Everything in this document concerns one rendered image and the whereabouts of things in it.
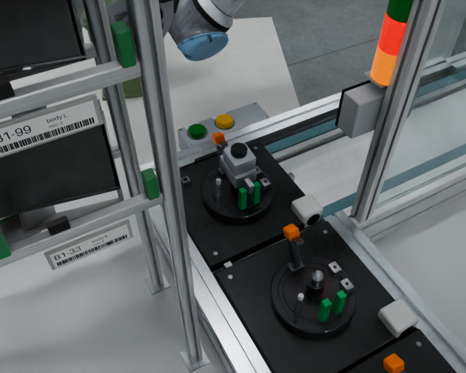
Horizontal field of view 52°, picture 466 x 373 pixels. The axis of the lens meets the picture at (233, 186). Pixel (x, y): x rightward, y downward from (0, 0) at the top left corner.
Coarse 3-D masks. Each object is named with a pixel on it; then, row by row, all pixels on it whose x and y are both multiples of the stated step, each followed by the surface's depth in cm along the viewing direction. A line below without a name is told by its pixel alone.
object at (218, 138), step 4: (216, 132) 92; (220, 132) 92; (212, 136) 92; (216, 136) 91; (220, 136) 91; (212, 140) 93; (216, 140) 91; (220, 140) 92; (224, 140) 92; (216, 144) 93; (220, 144) 90; (224, 144) 90; (216, 148) 93; (220, 148) 93; (224, 148) 93; (220, 152) 93; (220, 168) 95
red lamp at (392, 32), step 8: (384, 24) 66; (392, 24) 64; (400, 24) 63; (384, 32) 66; (392, 32) 65; (400, 32) 64; (384, 40) 66; (392, 40) 65; (400, 40) 65; (384, 48) 67; (392, 48) 66
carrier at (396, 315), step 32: (320, 224) 90; (256, 256) 85; (288, 256) 85; (320, 256) 85; (352, 256) 85; (224, 288) 81; (256, 288) 81; (288, 288) 79; (320, 288) 75; (352, 288) 77; (384, 288) 81; (256, 320) 77; (288, 320) 75; (320, 320) 75; (352, 320) 77; (384, 320) 76; (416, 320) 75; (288, 352) 74; (320, 352) 74; (352, 352) 74
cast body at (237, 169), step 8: (232, 144) 85; (240, 144) 85; (224, 152) 85; (232, 152) 84; (240, 152) 84; (248, 152) 85; (224, 160) 87; (232, 160) 84; (240, 160) 84; (248, 160) 84; (224, 168) 89; (232, 168) 85; (240, 168) 84; (248, 168) 86; (232, 176) 86; (240, 176) 86; (248, 176) 86; (240, 184) 87; (248, 184) 86
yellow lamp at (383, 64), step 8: (376, 48) 69; (376, 56) 69; (384, 56) 68; (392, 56) 67; (376, 64) 70; (384, 64) 68; (392, 64) 68; (376, 72) 70; (384, 72) 69; (392, 72) 69; (376, 80) 71; (384, 80) 70
